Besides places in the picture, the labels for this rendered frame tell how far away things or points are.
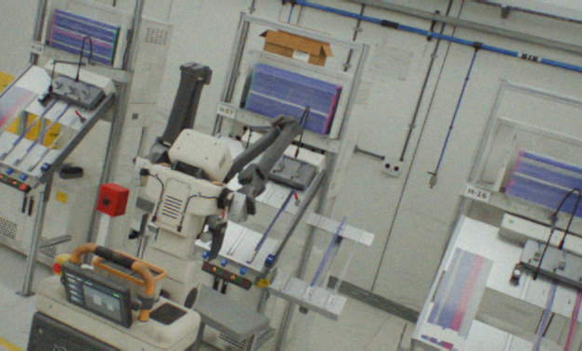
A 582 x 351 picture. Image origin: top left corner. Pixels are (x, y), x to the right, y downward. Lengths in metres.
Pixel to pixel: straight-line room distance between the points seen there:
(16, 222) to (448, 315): 2.80
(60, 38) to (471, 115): 2.84
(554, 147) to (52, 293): 2.34
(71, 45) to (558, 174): 2.91
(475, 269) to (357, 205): 1.96
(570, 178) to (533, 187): 0.16
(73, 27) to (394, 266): 2.86
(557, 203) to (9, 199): 3.27
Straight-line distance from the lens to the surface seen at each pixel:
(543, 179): 3.03
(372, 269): 4.85
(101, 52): 3.96
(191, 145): 2.34
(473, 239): 3.07
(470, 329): 2.85
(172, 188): 2.31
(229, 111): 3.47
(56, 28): 4.20
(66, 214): 4.02
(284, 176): 3.21
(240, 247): 3.05
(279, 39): 3.69
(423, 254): 4.73
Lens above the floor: 1.82
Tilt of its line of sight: 12 degrees down
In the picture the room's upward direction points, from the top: 15 degrees clockwise
